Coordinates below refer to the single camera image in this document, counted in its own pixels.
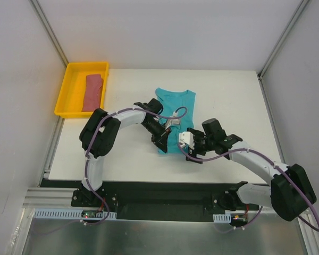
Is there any cyan t shirt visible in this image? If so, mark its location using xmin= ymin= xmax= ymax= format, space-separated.
xmin=155 ymin=88 xmax=197 ymax=155

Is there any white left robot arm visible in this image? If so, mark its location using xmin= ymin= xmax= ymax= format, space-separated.
xmin=79 ymin=98 xmax=171 ymax=207

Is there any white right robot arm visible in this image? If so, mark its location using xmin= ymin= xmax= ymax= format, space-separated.
xmin=179 ymin=118 xmax=316 ymax=222

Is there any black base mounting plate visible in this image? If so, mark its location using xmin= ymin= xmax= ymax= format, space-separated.
xmin=70 ymin=180 xmax=260 ymax=223

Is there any red folded t shirt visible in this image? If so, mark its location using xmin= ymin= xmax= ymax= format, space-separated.
xmin=82 ymin=74 xmax=103 ymax=112

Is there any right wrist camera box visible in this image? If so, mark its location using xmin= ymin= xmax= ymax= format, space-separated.
xmin=178 ymin=131 xmax=195 ymax=149

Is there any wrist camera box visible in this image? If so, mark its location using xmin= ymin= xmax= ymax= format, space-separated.
xmin=178 ymin=131 xmax=195 ymax=149
xmin=165 ymin=112 xmax=181 ymax=129

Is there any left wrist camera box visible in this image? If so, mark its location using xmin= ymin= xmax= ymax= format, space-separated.
xmin=165 ymin=112 xmax=181 ymax=129

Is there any right white cable duct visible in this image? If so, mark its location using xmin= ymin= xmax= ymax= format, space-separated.
xmin=213 ymin=213 xmax=231 ymax=224

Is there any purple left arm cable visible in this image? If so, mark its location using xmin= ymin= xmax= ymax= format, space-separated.
xmin=83 ymin=107 xmax=189 ymax=226

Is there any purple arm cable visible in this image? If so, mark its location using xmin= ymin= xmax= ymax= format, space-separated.
xmin=83 ymin=107 xmax=189 ymax=226
xmin=177 ymin=143 xmax=319 ymax=234

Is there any aluminium front rail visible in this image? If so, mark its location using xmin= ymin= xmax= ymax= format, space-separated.
xmin=23 ymin=187 xmax=308 ymax=213

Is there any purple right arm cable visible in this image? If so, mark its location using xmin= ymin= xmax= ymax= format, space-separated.
xmin=177 ymin=143 xmax=319 ymax=234

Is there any right aluminium corner post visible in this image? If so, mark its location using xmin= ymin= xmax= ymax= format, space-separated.
xmin=257 ymin=0 xmax=312 ymax=81

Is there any aluminium corner post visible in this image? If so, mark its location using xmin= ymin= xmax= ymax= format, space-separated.
xmin=28 ymin=0 xmax=69 ymax=67
xmin=257 ymin=0 xmax=312 ymax=81

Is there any left grey cable duct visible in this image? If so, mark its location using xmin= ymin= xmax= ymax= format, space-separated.
xmin=34 ymin=209 xmax=117 ymax=220

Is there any left aluminium corner post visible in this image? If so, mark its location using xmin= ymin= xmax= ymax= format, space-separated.
xmin=28 ymin=0 xmax=69 ymax=67

